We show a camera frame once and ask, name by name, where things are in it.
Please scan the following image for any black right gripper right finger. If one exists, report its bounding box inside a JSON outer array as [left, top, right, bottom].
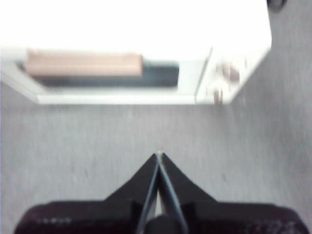
[[159, 153, 307, 234]]

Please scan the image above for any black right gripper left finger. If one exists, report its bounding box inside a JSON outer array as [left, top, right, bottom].
[[14, 153, 160, 234]]

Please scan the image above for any oven door with taupe handle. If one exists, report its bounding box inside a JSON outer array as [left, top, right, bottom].
[[0, 46, 212, 105]]

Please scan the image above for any taupe oven knob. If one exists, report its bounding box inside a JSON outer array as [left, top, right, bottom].
[[220, 63, 241, 82], [213, 89, 224, 105]]

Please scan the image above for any cream toaster oven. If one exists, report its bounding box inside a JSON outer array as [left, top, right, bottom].
[[0, 0, 273, 106]]

